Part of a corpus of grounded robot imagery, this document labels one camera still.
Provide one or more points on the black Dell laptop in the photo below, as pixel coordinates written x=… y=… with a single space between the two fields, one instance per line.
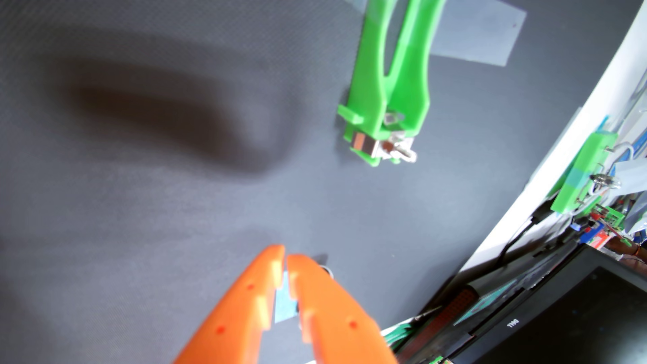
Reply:
x=566 y=313

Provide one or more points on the green block with teal band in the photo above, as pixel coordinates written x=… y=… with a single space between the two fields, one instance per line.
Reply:
x=581 y=172

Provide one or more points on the small green circuit board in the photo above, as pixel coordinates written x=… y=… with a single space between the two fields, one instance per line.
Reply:
x=609 y=215

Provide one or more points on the dark grey mat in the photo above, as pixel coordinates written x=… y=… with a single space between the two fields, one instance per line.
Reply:
x=151 y=227

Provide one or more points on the blue tape piece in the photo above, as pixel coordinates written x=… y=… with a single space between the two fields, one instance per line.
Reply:
x=286 y=303

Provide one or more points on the teal sticker with red mark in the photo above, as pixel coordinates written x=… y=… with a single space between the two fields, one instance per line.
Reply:
x=485 y=302

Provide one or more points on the small glass light bulb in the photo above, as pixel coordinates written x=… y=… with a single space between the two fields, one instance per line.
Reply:
x=604 y=180

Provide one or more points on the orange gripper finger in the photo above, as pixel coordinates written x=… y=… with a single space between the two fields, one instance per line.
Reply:
x=333 y=318
x=237 y=308

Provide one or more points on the grey tape strip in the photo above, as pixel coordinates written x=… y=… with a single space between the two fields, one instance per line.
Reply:
x=475 y=30

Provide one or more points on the green battery holder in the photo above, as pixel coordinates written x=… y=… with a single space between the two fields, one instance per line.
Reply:
x=404 y=86

